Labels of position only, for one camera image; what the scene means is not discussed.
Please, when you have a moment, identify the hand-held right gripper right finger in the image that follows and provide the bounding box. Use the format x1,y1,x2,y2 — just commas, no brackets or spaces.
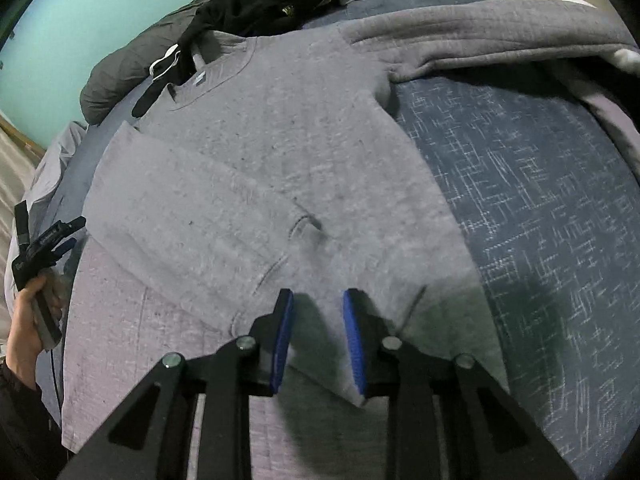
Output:
342,288,581,480

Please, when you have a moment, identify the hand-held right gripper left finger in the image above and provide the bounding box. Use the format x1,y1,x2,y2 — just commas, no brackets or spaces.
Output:
57,288,295,480

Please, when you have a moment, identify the grey sweater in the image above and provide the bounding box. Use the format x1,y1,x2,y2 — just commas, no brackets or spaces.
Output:
60,0,640,480

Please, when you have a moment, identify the black sweater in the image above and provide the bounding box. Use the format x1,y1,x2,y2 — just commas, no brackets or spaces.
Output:
177,0,341,41

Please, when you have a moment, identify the person's left hand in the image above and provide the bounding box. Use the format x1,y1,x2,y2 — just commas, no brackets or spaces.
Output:
5,270,68,392

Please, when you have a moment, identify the cream curtain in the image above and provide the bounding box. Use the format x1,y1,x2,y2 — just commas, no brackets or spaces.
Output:
0,145,41,266

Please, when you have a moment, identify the wooden pole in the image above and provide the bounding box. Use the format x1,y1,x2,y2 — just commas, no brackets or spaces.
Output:
0,115,47,161

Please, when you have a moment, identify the dark grey rolled duvet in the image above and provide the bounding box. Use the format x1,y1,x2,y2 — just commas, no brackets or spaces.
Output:
80,0,481,126

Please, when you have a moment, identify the black garment with white trim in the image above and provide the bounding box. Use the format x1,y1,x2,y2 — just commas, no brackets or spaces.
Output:
131,35,201,117

